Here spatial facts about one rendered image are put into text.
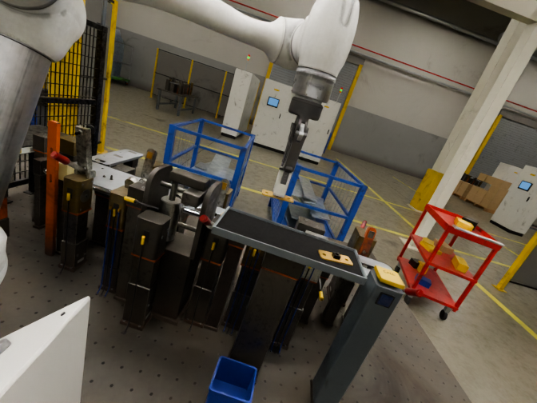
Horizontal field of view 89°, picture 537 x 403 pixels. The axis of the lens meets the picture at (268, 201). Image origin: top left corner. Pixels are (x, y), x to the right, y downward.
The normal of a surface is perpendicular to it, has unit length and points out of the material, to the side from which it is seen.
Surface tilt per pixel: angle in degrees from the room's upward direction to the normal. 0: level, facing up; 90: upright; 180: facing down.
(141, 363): 0
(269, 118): 90
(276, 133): 90
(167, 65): 90
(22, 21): 96
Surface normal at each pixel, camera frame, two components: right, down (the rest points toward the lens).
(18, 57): 0.70, 0.29
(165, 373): 0.30, -0.89
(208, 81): -0.01, 0.35
